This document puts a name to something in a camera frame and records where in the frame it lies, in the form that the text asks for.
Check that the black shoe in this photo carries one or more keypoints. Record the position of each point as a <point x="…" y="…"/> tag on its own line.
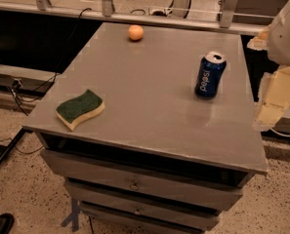
<point x="6" y="223"/>

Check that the green yellow sponge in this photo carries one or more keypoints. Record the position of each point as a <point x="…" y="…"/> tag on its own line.
<point x="79" y="109"/>

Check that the grey drawer cabinet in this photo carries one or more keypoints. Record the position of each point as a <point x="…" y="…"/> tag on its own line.
<point x="158" y="158"/>

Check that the black tripod leg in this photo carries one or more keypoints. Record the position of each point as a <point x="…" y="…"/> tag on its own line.
<point x="7" y="149"/>

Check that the blue pepsi can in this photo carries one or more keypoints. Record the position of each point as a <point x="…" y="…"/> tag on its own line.
<point x="211" y="69"/>

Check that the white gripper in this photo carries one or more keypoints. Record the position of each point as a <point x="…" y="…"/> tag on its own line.
<point x="286" y="38"/>

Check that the orange fruit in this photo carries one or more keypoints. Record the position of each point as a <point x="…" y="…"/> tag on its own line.
<point x="135" y="32"/>

